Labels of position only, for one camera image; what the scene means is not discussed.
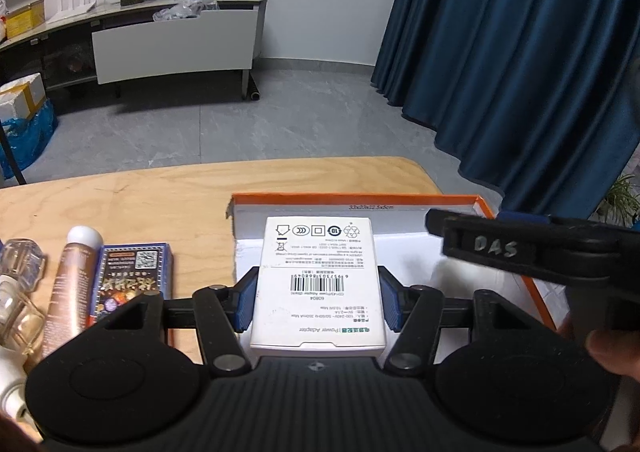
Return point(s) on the person's right hand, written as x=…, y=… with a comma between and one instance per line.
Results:
x=615, y=354

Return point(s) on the potted plant by window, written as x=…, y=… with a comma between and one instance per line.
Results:
x=622, y=197

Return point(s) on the white plug-in device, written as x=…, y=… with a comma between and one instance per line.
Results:
x=11, y=382

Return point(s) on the rose gold tube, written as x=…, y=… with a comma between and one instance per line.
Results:
x=70, y=292

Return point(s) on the white plastic bag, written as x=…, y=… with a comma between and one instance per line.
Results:
x=3, y=19

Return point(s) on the blue plastic bag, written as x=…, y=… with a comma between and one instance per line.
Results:
x=30, y=137

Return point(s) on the orange-edged white cardboard box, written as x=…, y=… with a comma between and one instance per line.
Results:
x=405, y=252

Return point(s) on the yellow box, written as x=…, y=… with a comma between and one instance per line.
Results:
x=25, y=19

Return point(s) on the clear plastic bag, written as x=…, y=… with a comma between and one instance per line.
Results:
x=182, y=11

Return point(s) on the blue curtain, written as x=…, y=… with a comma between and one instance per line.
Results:
x=500, y=57

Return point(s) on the white television cabinet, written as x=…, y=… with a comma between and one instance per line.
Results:
x=170, y=47

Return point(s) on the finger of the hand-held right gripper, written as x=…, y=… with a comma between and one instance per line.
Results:
x=550, y=257
x=522, y=218

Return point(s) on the white adapter carton box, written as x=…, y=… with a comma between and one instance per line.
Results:
x=320, y=252

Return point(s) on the white foam box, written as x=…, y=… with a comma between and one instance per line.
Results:
x=22, y=97

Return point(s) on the blue playing card box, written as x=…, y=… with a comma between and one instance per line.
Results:
x=131, y=282

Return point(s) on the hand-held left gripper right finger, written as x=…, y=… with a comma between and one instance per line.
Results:
x=391, y=299

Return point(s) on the clear glass bottle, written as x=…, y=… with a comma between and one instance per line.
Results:
x=22, y=302

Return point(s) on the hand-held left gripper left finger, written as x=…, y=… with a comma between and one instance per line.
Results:
x=246, y=299

